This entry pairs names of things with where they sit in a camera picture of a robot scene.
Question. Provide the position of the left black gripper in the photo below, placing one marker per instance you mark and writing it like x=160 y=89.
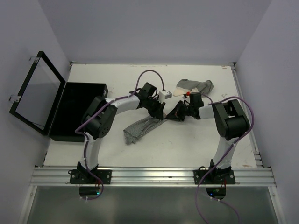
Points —
x=158 y=112

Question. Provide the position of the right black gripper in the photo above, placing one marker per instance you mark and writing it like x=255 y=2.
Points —
x=175 y=114

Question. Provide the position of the grey striped underwear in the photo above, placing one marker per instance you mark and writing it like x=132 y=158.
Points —
x=134 y=132

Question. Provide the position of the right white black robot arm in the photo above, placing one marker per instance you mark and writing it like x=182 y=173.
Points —
x=232 y=125

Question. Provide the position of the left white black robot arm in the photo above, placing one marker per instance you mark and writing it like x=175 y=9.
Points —
x=97 y=122

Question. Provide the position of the grey and cream sock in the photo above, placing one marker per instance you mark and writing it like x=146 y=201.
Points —
x=185 y=85

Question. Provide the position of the black open storage case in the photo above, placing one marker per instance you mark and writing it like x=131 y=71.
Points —
x=49 y=104

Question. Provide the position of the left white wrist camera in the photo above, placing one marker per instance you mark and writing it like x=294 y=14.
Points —
x=164 y=94

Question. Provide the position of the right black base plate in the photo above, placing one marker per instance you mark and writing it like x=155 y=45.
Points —
x=215 y=177

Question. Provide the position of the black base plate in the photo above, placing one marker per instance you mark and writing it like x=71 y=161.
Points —
x=215 y=177
x=77 y=178

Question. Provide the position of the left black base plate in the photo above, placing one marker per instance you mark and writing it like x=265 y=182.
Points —
x=77 y=178

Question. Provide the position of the aluminium front rail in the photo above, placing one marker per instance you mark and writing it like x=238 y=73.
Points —
x=161 y=177

